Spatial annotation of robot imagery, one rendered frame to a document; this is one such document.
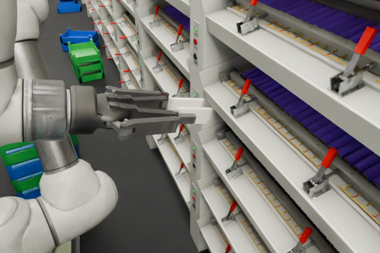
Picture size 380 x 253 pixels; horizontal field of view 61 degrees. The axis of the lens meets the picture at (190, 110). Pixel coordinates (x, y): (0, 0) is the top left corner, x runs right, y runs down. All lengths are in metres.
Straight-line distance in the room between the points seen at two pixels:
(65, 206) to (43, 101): 0.57
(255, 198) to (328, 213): 0.29
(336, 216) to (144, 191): 1.17
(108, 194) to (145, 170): 0.72
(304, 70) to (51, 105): 0.38
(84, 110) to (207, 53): 0.46
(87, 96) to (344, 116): 0.36
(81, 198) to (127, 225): 0.55
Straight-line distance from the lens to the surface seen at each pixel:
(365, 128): 0.46
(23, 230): 0.98
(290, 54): 0.59
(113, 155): 1.86
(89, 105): 0.48
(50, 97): 0.47
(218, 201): 1.10
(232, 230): 1.03
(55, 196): 1.00
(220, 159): 0.94
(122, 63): 2.34
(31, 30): 1.00
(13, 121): 0.47
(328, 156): 0.58
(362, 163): 0.63
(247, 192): 0.86
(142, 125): 0.48
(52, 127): 0.48
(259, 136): 0.71
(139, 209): 1.56
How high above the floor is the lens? 1.18
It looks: 33 degrees down
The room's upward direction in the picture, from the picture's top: straight up
